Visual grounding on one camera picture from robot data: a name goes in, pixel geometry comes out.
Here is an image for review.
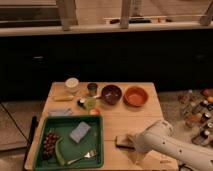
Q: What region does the dark board eraser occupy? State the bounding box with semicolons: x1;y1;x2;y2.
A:
115;135;134;149

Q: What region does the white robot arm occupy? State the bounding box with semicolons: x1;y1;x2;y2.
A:
133;120;213;171

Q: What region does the dark purple bowl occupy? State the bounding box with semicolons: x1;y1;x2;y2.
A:
101;85;122;105

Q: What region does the red orange bowl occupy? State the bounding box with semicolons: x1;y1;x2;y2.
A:
123;86;149;107

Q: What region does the dark metal cup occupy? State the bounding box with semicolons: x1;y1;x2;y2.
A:
87;82;98;96

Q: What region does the green round fruit toy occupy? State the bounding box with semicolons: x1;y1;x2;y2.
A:
84;97;96;110

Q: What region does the small orange fruit toy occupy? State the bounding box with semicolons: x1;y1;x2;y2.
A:
89;108;100;115

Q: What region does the small black white object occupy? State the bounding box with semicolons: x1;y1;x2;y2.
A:
77;98;86;107

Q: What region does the white cup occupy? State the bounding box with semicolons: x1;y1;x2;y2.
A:
65;78;79;93

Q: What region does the blue sponge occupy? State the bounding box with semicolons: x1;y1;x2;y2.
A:
70;122;91;143

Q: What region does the green plastic tray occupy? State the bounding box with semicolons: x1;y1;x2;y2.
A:
33;115;104;171

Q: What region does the folded grey cloth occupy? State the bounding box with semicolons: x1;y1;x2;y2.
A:
48;108;73;116

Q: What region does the metal fork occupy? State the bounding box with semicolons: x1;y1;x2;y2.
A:
67;150;97;165

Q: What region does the green banana toy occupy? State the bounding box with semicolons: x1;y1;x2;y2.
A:
55;138;66;166

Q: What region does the bunch of dark grapes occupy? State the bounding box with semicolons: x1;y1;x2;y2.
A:
43;131;59;160

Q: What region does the spice bottle rack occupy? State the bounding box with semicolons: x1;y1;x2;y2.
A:
178;89;213;146

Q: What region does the black floor cable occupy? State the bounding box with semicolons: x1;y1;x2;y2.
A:
177;164;188;171

